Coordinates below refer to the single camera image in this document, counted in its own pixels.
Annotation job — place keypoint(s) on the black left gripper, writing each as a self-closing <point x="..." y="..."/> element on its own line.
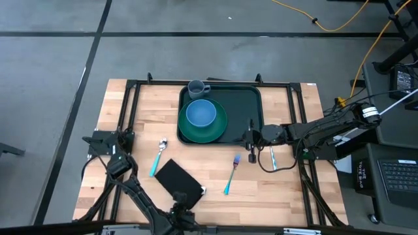
<point x="181" y="217"/>

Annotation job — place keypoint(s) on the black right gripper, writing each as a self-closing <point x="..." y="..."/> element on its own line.
<point x="255" y="138"/>

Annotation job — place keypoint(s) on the black cloth napkin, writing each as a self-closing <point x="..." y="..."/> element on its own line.
<point x="176" y="178"/>

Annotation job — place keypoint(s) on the green plastic plate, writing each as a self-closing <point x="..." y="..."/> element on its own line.
<point x="202" y="134"/>

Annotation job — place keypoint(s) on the blue plastic bowl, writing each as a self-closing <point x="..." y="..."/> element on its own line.
<point x="200" y="112"/>

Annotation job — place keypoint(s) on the grey plastic mug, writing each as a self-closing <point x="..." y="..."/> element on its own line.
<point x="196" y="88"/>

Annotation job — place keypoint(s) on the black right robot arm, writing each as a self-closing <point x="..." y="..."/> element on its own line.
<point x="326" y="126"/>

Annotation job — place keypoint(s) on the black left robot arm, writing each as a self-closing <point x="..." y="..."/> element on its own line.
<point x="135" y="191"/>

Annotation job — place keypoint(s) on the dark green serving tray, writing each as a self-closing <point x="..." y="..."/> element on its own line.
<point x="241" y="107"/>

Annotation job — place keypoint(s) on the white paper sheet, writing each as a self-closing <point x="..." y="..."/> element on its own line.
<point x="344" y="166"/>

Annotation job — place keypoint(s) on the black power block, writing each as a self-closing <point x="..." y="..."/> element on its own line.
<point x="357" y="83"/>

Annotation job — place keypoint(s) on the black printed tote bag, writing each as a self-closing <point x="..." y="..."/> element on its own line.
<point x="362" y="182"/>

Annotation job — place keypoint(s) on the grey side table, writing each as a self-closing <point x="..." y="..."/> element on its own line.
<point x="395" y="127"/>

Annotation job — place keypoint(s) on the dark grey laptop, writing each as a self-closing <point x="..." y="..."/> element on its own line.
<point x="401" y="176"/>

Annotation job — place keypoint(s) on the black stand legs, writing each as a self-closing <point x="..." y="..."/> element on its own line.
<point x="390" y="62"/>

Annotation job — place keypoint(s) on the black screen device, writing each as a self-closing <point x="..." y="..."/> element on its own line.
<point x="403" y="81"/>

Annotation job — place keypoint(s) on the dark grey laptop desk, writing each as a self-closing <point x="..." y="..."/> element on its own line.
<point x="398" y="217"/>

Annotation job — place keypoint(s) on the grey chair foot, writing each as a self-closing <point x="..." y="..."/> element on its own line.
<point x="9" y="149"/>

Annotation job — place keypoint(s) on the black metal table frame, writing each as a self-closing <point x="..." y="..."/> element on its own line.
<point x="131" y="84"/>

